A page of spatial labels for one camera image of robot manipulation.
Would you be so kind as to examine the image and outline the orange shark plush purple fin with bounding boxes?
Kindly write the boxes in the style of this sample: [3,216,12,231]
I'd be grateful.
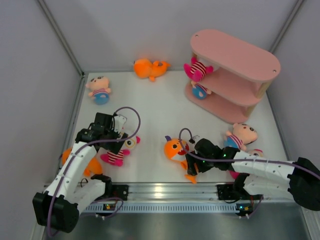
[163,135,197,184]

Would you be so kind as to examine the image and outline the orange shark plush back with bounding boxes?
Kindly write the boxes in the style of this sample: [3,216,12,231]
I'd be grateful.
[133,58,171,82]

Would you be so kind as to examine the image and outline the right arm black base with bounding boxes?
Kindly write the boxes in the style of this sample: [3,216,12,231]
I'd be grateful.
[216,183,240,204]

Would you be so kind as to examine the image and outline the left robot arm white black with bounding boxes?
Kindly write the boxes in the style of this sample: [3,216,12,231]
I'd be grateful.
[32,113,128,233]

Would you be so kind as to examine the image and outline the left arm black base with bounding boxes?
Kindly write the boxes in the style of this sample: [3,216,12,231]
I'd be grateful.
[106,184,129,201]

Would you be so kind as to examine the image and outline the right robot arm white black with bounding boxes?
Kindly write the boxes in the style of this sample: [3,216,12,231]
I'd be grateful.
[186,136,320,211]

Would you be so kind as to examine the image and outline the boy doll plush on shelf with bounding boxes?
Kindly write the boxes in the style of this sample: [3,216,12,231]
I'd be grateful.
[191,81,212,100]

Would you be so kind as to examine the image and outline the pink panda plush on shelf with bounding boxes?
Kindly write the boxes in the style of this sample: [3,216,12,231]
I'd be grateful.
[183,56,215,82]

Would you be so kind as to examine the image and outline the pink three-tier shelf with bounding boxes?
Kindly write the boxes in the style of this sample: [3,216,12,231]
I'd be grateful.
[184,29,281,124]

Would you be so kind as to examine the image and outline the panda plush yellow glasses left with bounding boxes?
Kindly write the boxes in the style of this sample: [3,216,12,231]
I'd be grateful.
[100,135,141,167]

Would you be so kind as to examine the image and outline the panda plush yellow glasses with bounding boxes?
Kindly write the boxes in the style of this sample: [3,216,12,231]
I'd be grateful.
[228,148,264,180]
[100,135,141,167]

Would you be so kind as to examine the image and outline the boy doll plush right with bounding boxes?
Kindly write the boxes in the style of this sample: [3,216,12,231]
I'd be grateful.
[223,123,258,152]

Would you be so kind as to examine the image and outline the boy doll plush left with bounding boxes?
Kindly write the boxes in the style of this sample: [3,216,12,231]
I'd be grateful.
[85,76,111,105]

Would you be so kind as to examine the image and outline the panda plush yellow glasses right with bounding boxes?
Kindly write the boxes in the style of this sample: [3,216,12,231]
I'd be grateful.
[228,148,264,180]

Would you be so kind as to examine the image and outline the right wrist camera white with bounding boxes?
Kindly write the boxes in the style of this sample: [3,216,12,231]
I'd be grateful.
[189,135,201,144]

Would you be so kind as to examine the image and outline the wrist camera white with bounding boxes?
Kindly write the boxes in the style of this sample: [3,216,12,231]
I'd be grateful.
[189,135,201,144]
[113,114,127,133]

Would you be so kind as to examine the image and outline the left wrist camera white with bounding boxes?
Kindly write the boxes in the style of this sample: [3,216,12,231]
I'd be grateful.
[113,114,127,133]

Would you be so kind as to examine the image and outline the white slotted cable duct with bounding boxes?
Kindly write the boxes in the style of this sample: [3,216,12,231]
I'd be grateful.
[83,202,241,214]

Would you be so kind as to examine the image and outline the aluminium rail front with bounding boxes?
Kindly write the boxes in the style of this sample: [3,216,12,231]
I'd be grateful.
[39,181,313,202]

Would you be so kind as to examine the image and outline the aluminium frame post left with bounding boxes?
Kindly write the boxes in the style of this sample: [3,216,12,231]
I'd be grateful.
[36,0,84,76]

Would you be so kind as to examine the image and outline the aluminium frame post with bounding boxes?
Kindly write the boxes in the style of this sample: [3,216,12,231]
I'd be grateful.
[268,0,306,54]
[36,0,84,76]

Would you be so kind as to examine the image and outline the aluminium frame post right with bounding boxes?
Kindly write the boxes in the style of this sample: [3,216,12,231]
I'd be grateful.
[268,0,306,54]

